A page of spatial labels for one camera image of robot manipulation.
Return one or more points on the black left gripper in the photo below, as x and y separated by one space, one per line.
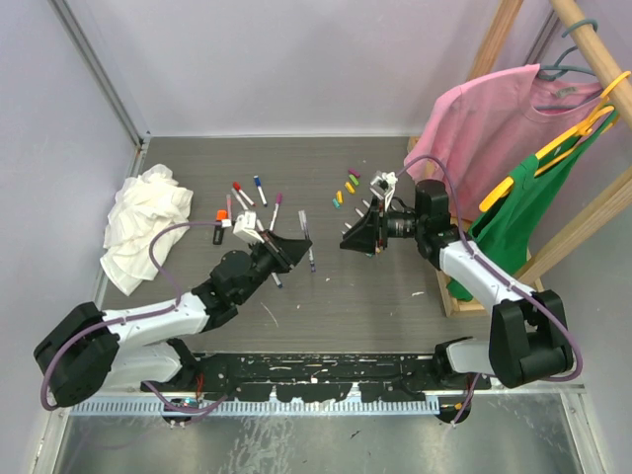
284 252

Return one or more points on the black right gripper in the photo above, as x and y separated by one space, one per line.
362 236

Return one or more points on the blue ended white marker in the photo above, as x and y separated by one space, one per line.
277 281

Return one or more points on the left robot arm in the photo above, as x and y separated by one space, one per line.
91 349

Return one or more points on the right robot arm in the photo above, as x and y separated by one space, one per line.
528 338

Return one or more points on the blue capped white marker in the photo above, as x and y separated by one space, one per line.
259 187

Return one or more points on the orange capped black highlighter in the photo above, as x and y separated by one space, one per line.
219 227

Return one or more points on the red capped white marker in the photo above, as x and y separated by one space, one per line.
237 187

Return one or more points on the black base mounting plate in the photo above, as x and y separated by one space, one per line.
314 378

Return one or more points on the green tank top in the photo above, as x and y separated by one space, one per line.
503 231

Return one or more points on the white crumpled cloth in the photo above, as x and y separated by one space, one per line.
144 206

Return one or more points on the pink t-shirt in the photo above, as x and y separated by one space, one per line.
482 129

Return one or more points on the grey-blue clothes hanger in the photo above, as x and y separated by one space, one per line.
552 72

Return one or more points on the yellow clothes hanger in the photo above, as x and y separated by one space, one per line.
603 114

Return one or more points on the wooden hanging rod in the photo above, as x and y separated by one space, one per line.
609 74

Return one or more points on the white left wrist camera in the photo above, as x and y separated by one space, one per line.
245 227

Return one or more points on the white slotted cable duct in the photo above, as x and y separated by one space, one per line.
143 406

